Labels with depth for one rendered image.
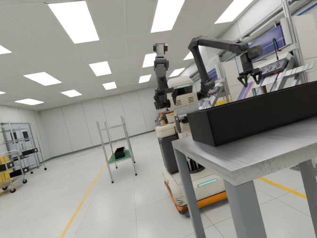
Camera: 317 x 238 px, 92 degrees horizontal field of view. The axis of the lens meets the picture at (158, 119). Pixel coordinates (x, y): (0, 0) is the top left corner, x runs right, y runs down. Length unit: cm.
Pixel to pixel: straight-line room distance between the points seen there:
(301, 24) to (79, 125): 1034
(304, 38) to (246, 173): 259
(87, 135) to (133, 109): 328
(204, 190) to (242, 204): 119
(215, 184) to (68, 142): 1012
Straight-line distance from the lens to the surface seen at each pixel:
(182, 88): 140
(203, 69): 143
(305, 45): 282
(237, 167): 33
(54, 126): 1126
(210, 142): 50
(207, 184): 153
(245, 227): 38
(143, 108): 1040
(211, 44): 129
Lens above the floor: 93
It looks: 1 degrees down
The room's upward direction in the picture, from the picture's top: 14 degrees counter-clockwise
